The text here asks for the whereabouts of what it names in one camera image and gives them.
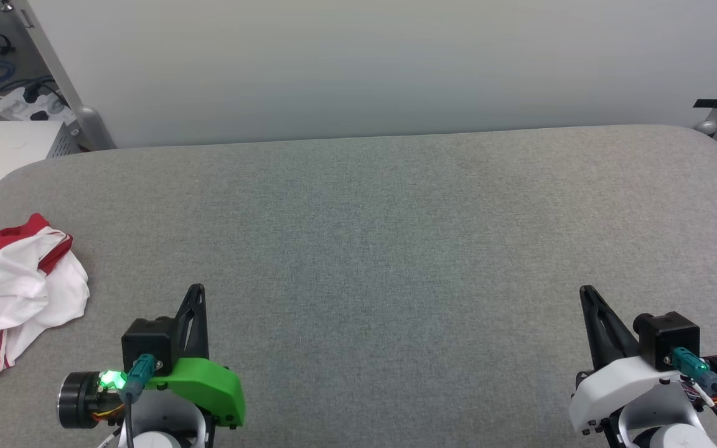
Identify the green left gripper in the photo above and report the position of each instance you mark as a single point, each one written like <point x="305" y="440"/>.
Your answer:
<point x="209" y="386"/>

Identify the white power strip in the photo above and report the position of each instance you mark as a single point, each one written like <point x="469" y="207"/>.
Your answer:
<point x="16" y="104"/>

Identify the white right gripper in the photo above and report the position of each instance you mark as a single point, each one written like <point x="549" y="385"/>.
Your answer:
<point x="620" y="392"/>

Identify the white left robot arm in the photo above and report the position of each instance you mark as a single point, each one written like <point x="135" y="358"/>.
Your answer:
<point x="159" y="438"/>

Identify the red and white shirt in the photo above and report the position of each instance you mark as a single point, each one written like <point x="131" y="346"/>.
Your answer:
<point x="16" y="280"/>

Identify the white metal cabinet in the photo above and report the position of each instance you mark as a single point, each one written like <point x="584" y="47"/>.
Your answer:
<point x="19" y="146"/>

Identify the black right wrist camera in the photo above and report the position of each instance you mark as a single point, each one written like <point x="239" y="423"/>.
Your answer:
<point x="666" y="336"/>

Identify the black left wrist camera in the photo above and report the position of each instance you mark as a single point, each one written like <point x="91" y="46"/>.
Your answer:
<point x="147" y="342"/>

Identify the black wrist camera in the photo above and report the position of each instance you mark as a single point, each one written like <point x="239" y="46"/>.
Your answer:
<point x="666" y="336"/>
<point x="147" y="342"/>

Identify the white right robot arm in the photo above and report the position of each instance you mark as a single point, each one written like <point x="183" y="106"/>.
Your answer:
<point x="663" y="429"/>

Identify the long black tape strip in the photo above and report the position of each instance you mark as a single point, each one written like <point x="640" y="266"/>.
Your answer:
<point x="714" y="102"/>

